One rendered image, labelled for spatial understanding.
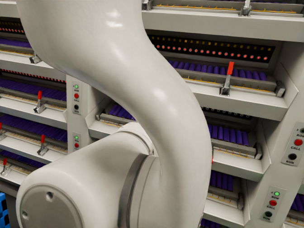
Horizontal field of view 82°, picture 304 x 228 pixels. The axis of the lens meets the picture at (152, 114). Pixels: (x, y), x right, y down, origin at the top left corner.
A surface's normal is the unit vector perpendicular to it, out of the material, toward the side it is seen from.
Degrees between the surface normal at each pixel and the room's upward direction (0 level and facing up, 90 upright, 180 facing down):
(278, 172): 90
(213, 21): 112
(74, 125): 90
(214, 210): 22
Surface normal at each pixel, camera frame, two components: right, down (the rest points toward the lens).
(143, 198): -0.25, -0.29
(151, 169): -0.11, -0.85
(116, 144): 0.27, -0.94
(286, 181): -0.29, 0.25
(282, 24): -0.32, 0.59
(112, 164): 0.38, -0.84
